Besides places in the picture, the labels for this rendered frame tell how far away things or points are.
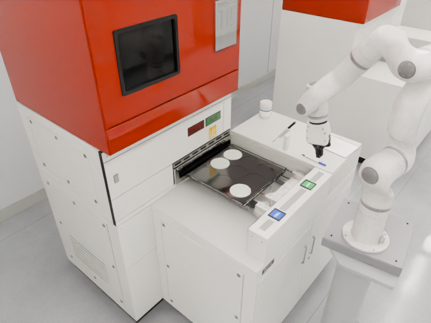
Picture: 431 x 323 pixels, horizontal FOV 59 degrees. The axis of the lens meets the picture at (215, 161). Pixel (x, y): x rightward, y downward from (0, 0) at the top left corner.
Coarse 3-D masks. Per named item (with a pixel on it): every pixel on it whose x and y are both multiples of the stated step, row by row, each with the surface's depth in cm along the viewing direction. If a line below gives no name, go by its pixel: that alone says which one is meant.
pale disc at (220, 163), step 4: (212, 160) 201; (216, 160) 201; (220, 160) 201; (224, 160) 201; (212, 164) 198; (216, 164) 198; (220, 164) 198; (224, 164) 198; (228, 164) 198; (216, 168) 195; (220, 168) 195; (224, 168) 195
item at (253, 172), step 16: (208, 160) 201; (240, 160) 201; (256, 160) 201; (208, 176) 190; (224, 176) 190; (240, 176) 190; (256, 176) 190; (272, 176) 189; (224, 192) 179; (256, 192) 180
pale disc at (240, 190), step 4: (240, 184) 184; (232, 188) 182; (236, 188) 182; (240, 188) 182; (244, 188) 182; (248, 188) 182; (232, 192) 179; (236, 192) 179; (240, 192) 179; (244, 192) 179; (248, 192) 179; (236, 196) 177; (240, 196) 177; (244, 196) 177
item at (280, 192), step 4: (288, 180) 190; (292, 180) 190; (296, 180) 190; (284, 184) 188; (288, 184) 188; (292, 184) 188; (280, 188) 185; (284, 188) 185; (288, 188) 185; (276, 192) 182; (280, 192) 182; (284, 192) 182; (280, 196) 180; (268, 204) 175; (272, 204) 175; (256, 212) 171; (256, 216) 173; (260, 216) 171
